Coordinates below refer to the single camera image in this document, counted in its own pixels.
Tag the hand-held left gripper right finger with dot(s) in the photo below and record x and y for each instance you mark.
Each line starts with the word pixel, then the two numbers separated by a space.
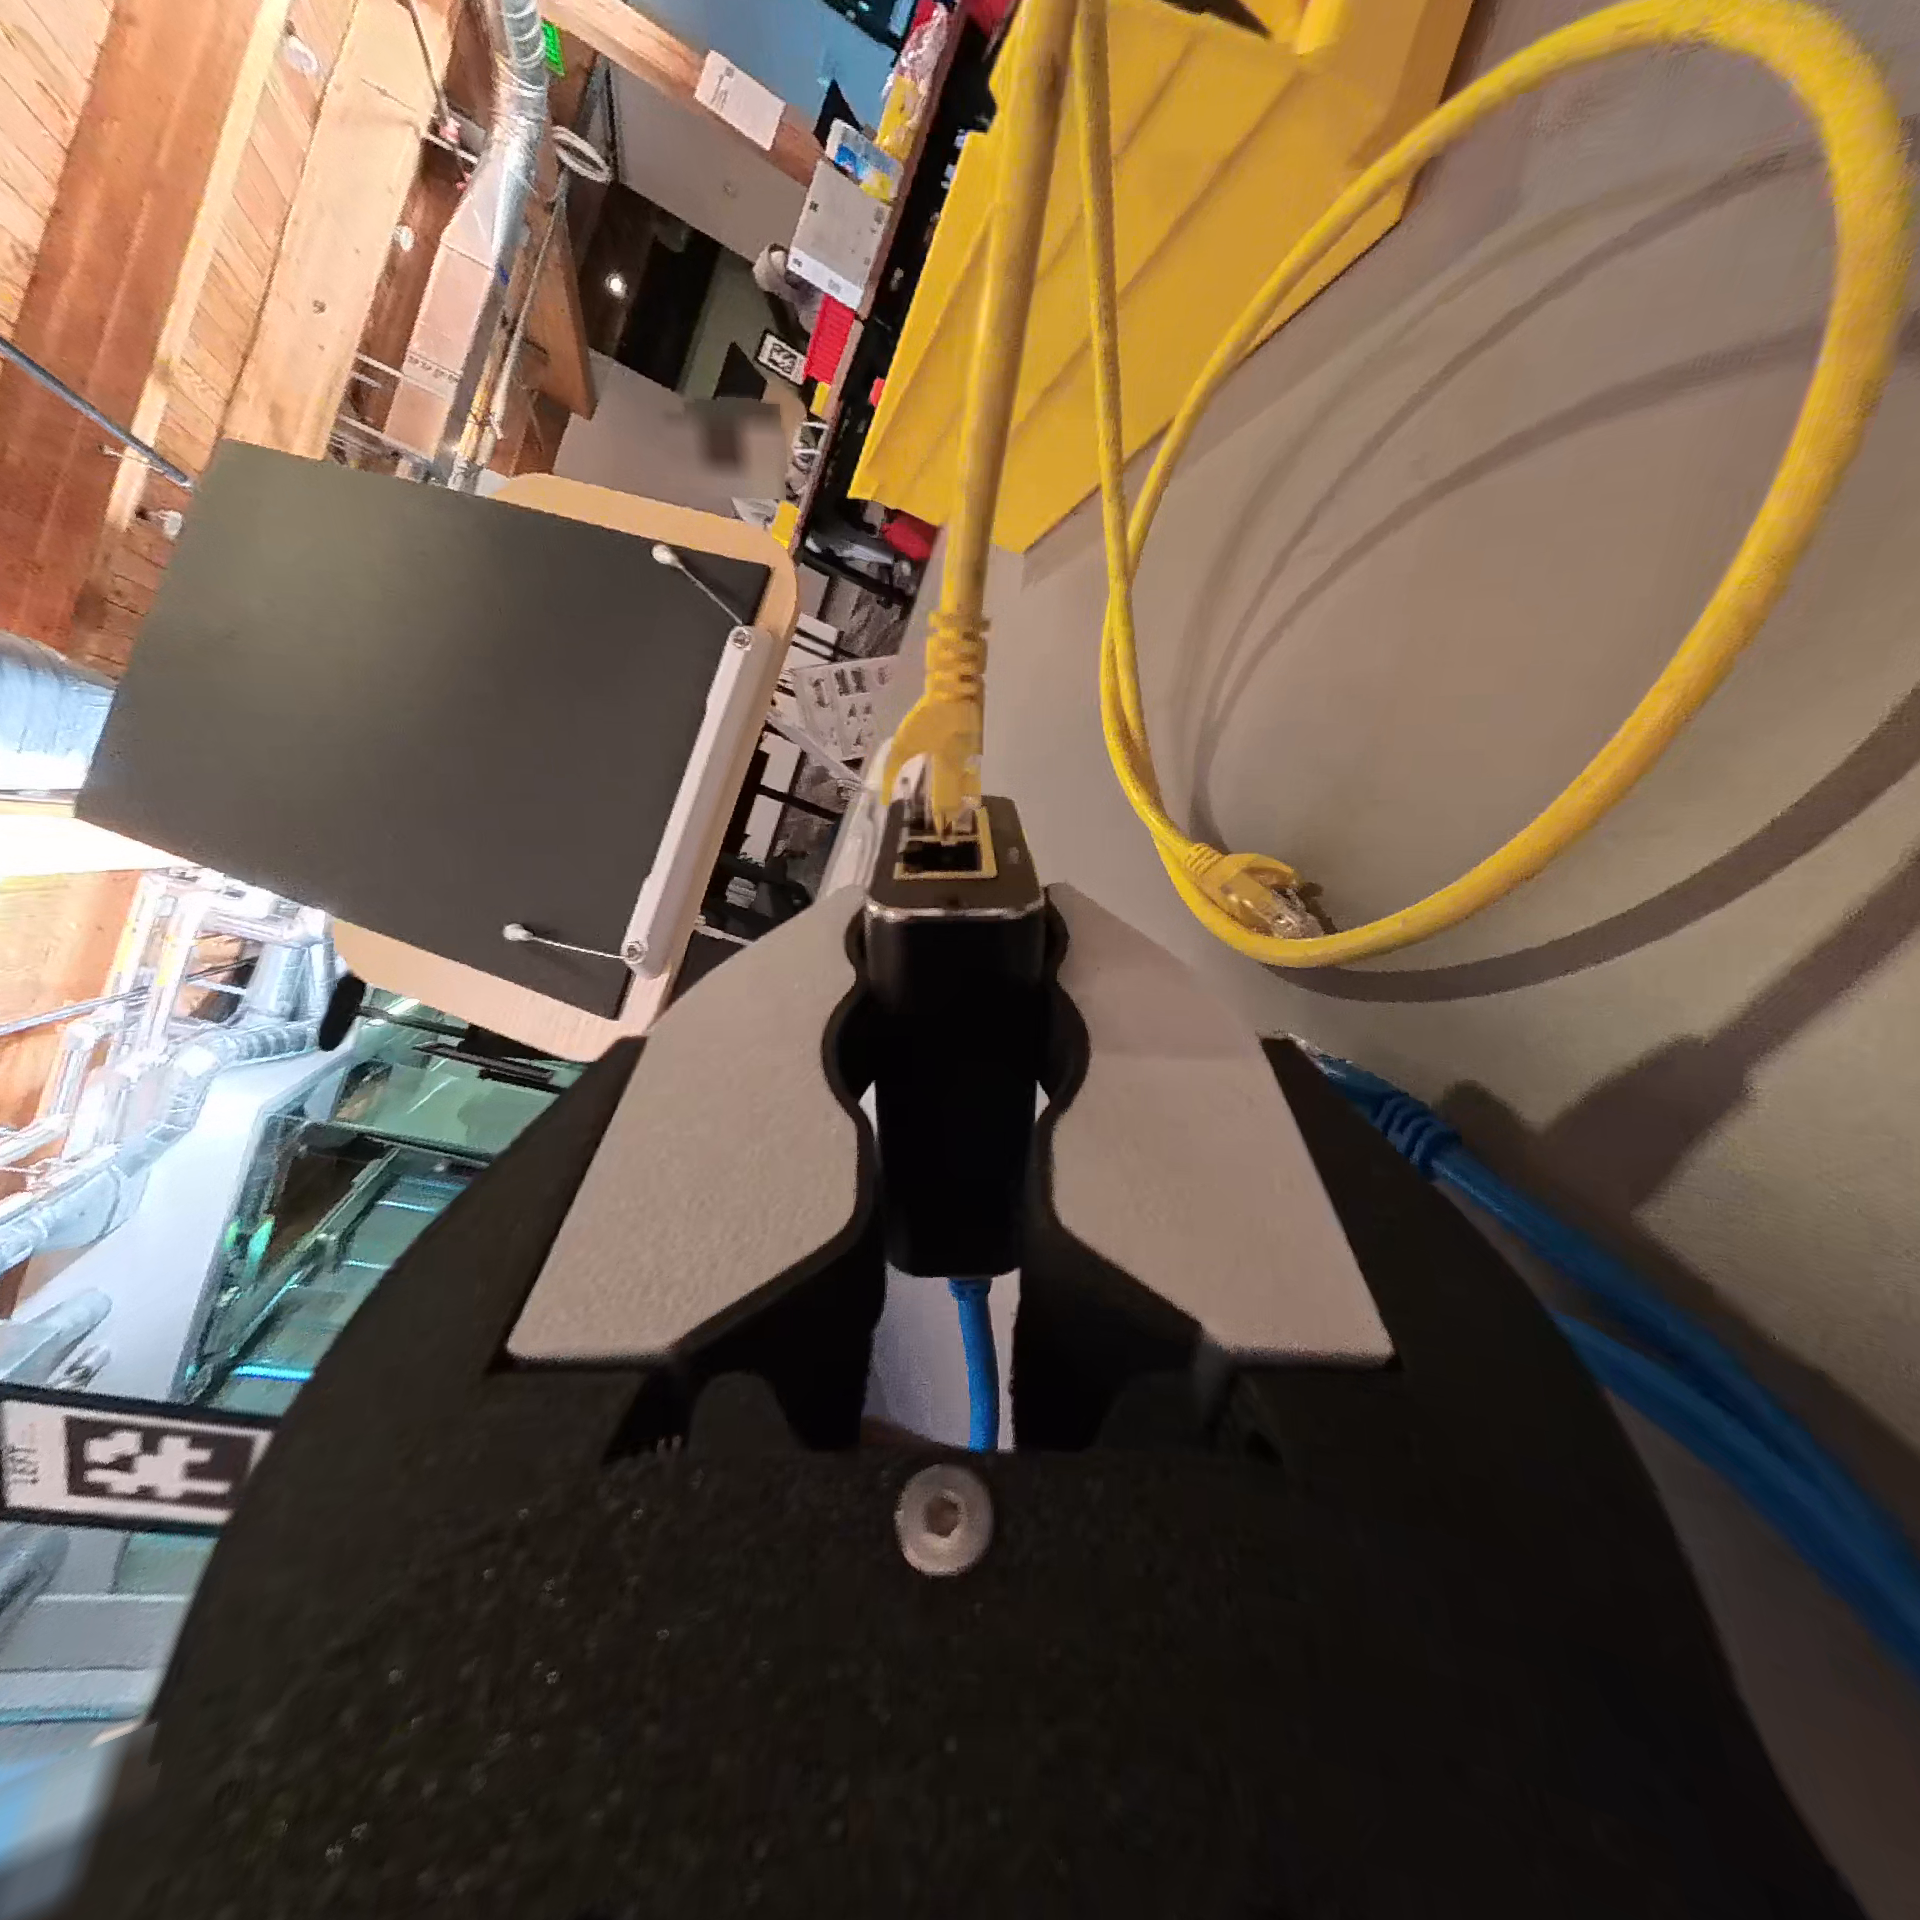
pixel 1214 1170

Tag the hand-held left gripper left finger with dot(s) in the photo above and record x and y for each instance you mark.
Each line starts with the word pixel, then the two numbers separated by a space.
pixel 705 1170

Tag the black ethernet port adapter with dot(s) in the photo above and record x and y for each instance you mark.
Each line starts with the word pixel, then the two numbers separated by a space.
pixel 960 1078

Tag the yellow plastic bin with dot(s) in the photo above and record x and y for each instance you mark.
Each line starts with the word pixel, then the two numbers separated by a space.
pixel 1243 89

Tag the printed marker sign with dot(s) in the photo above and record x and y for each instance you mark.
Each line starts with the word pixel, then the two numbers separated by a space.
pixel 136 1464

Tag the white cardboard box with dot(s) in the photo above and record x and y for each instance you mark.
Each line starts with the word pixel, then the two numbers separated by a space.
pixel 840 233

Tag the black panel with wooden frame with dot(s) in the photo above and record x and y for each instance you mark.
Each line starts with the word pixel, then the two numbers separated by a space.
pixel 422 704

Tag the silver ventilation duct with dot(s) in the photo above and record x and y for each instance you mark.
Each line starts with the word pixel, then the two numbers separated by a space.
pixel 504 149
pixel 54 720

